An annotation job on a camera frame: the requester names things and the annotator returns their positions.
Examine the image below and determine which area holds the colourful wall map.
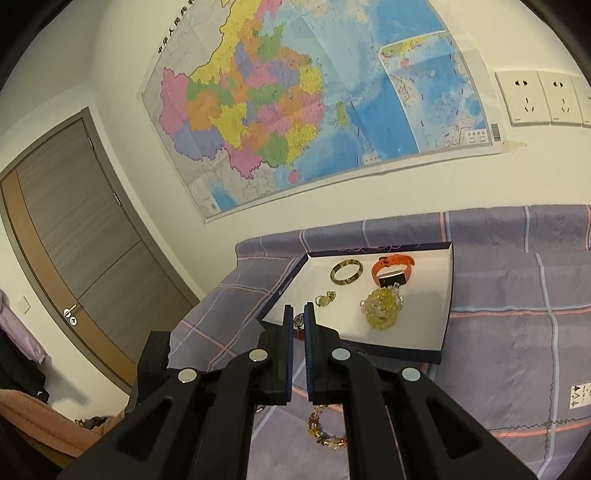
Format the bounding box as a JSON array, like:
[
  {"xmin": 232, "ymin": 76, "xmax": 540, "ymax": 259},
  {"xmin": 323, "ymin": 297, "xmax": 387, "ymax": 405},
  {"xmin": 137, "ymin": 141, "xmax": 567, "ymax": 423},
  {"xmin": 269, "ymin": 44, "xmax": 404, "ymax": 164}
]
[{"xmin": 136, "ymin": 0, "xmax": 527, "ymax": 225}]

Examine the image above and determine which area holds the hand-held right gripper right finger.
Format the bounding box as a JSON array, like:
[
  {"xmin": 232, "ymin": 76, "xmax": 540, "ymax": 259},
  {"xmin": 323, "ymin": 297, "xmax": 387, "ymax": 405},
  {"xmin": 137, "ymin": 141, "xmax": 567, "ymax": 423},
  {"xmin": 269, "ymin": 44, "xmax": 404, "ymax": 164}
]
[{"xmin": 302, "ymin": 302, "xmax": 539, "ymax": 480}]

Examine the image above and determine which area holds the dark blue shallow box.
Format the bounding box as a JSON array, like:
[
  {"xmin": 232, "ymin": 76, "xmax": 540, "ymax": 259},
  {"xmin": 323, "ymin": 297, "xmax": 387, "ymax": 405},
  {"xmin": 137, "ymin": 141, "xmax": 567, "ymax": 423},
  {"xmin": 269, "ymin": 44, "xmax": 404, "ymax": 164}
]
[{"xmin": 256, "ymin": 242, "xmax": 455, "ymax": 365}]

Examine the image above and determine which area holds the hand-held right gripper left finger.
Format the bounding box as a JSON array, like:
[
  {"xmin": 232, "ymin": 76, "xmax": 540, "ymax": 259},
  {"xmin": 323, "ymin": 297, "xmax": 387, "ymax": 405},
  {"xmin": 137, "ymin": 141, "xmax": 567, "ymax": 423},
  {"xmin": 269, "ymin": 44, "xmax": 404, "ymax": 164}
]
[{"xmin": 55, "ymin": 304, "xmax": 296, "ymax": 480}]

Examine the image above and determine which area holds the amber stone bead bracelet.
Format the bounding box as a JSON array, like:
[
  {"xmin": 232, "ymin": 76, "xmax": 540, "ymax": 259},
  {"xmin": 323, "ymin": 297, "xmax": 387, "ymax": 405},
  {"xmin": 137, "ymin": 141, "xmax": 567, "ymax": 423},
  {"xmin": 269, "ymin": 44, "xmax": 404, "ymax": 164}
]
[{"xmin": 293, "ymin": 313, "xmax": 352, "ymax": 450}]

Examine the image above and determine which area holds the yellow bead bracelet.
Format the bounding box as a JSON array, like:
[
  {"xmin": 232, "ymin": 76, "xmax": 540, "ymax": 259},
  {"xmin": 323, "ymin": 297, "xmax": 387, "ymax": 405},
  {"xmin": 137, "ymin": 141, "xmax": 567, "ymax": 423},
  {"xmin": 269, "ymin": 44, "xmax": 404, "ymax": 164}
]
[{"xmin": 365, "ymin": 291, "xmax": 402, "ymax": 329}]

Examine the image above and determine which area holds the pink towel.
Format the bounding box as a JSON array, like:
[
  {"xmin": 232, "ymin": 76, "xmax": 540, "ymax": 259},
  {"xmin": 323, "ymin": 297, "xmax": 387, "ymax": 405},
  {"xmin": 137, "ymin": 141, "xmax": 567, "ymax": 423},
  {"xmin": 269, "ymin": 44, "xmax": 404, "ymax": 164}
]
[{"xmin": 0, "ymin": 388, "xmax": 125, "ymax": 462}]

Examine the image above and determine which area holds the clear pink bead bracelet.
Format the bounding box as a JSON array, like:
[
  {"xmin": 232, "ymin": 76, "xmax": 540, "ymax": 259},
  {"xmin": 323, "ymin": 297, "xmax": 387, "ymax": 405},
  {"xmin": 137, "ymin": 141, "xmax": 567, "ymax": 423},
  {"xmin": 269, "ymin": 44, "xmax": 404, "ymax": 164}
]
[{"xmin": 359, "ymin": 285, "xmax": 408, "ymax": 315}]

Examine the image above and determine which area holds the green amber bangle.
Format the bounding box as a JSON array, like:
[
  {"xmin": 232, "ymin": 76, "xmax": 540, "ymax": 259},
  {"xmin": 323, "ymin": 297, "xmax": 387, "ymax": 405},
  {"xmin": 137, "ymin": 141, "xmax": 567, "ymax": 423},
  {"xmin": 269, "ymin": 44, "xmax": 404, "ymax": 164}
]
[{"xmin": 329, "ymin": 260, "xmax": 363, "ymax": 287}]

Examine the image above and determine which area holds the white wall socket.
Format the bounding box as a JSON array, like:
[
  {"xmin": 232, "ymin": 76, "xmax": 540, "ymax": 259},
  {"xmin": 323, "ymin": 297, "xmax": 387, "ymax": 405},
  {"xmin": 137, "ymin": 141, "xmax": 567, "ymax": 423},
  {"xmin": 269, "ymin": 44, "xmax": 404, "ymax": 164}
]
[
  {"xmin": 494, "ymin": 70, "xmax": 552, "ymax": 126},
  {"xmin": 538, "ymin": 71, "xmax": 585, "ymax": 125},
  {"xmin": 571, "ymin": 76, "xmax": 591, "ymax": 128}
]

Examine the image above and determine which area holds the brown wooden door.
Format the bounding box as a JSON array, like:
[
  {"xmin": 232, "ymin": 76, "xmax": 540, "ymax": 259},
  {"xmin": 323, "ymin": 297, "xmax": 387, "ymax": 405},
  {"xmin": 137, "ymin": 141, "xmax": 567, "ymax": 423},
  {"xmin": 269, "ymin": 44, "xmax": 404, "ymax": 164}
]
[{"xmin": 0, "ymin": 107, "xmax": 206, "ymax": 395}]

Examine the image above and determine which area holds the light purple cloth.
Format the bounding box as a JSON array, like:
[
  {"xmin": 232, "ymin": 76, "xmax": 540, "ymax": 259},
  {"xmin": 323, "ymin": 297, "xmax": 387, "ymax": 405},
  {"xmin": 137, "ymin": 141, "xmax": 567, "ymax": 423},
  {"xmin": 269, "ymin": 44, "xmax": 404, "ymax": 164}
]
[{"xmin": 0, "ymin": 288, "xmax": 49, "ymax": 365}]

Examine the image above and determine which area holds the orange strap watch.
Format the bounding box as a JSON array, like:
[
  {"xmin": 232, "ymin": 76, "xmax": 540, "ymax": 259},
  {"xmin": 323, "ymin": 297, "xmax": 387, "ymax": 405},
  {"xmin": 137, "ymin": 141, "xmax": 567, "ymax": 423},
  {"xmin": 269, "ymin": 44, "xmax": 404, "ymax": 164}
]
[{"xmin": 370, "ymin": 254, "xmax": 416, "ymax": 288}]

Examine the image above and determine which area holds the dark clothing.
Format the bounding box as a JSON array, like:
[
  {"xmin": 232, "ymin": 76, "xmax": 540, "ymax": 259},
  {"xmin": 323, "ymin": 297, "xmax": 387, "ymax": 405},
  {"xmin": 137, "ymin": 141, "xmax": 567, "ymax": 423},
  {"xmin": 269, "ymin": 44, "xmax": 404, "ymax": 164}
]
[{"xmin": 0, "ymin": 330, "xmax": 49, "ymax": 402}]

